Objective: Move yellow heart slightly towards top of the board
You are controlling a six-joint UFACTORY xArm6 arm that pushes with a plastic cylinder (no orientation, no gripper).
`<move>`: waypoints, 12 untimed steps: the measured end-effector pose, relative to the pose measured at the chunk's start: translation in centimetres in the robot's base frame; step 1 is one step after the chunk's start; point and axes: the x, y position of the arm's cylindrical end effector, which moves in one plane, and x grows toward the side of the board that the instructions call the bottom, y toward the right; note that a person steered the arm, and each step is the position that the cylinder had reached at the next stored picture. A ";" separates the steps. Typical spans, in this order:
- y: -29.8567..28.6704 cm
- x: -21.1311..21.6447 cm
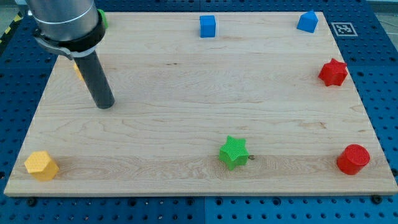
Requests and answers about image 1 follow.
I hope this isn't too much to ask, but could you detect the yellow hexagon block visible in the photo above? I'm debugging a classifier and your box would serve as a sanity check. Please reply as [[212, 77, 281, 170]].
[[24, 151, 59, 181]]

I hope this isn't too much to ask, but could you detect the fiducial marker tag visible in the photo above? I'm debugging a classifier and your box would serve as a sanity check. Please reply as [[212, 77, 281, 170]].
[[331, 22, 358, 37]]

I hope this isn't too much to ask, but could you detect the wooden board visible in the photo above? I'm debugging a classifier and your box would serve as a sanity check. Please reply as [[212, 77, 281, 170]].
[[4, 12, 397, 197]]

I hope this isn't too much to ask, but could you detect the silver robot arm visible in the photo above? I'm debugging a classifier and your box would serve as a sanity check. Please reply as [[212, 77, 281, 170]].
[[26, 0, 99, 41]]

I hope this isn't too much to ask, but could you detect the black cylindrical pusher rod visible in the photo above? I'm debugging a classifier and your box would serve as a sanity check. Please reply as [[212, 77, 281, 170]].
[[75, 50, 115, 109]]

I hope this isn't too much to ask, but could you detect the yellow heart block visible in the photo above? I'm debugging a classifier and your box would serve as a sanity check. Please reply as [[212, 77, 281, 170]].
[[73, 63, 84, 81]]

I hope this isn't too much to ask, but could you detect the blue pentagon block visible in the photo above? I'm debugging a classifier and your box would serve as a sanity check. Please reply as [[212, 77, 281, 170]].
[[297, 11, 318, 33]]

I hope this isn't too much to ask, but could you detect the blue cube block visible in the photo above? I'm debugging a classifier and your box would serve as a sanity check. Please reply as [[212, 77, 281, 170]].
[[200, 15, 216, 38]]

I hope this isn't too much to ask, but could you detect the red star block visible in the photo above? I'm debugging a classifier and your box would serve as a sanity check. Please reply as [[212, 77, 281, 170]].
[[318, 58, 348, 86]]

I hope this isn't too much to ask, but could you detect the green star block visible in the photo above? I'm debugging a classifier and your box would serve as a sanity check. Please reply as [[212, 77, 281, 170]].
[[219, 136, 249, 170]]

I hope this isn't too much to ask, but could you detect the red cylinder block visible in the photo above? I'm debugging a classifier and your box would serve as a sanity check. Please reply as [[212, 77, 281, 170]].
[[336, 144, 371, 175]]

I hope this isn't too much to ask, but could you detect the green block behind arm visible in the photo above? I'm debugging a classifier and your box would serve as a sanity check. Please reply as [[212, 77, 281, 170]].
[[97, 9, 108, 29]]

